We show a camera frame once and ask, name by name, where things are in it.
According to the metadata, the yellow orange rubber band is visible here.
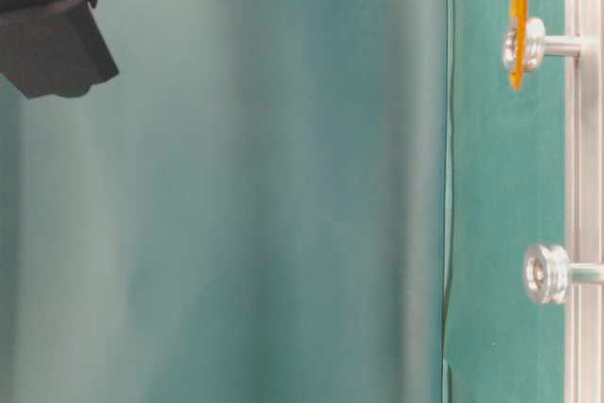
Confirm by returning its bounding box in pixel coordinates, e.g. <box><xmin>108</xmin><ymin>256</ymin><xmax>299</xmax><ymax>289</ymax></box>
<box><xmin>510</xmin><ymin>0</ymin><xmax>528</xmax><ymax>91</ymax></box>

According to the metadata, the upper silver pulley shaft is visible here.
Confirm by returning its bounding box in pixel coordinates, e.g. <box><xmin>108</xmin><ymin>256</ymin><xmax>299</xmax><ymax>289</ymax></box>
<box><xmin>502</xmin><ymin>17</ymin><xmax>582</xmax><ymax>72</ymax></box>

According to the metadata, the silver pulley shaft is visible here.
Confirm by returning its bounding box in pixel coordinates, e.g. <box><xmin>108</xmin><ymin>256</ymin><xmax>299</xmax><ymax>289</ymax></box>
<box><xmin>502</xmin><ymin>17</ymin><xmax>582</xmax><ymax>72</ymax></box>
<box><xmin>523</xmin><ymin>244</ymin><xmax>603</xmax><ymax>305</ymax></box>

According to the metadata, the lower silver pulley shaft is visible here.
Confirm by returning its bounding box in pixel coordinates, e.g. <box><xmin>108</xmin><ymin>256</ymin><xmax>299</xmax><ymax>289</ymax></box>
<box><xmin>523</xmin><ymin>244</ymin><xmax>603</xmax><ymax>305</ymax></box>

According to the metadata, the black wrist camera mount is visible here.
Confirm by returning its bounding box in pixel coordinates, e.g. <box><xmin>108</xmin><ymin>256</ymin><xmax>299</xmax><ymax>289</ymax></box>
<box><xmin>1</xmin><ymin>0</ymin><xmax>119</xmax><ymax>99</ymax></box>

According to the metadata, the silver aluminium extrusion rail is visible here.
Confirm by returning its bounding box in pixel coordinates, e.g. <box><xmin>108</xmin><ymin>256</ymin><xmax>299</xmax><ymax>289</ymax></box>
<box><xmin>564</xmin><ymin>0</ymin><xmax>603</xmax><ymax>402</ymax></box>

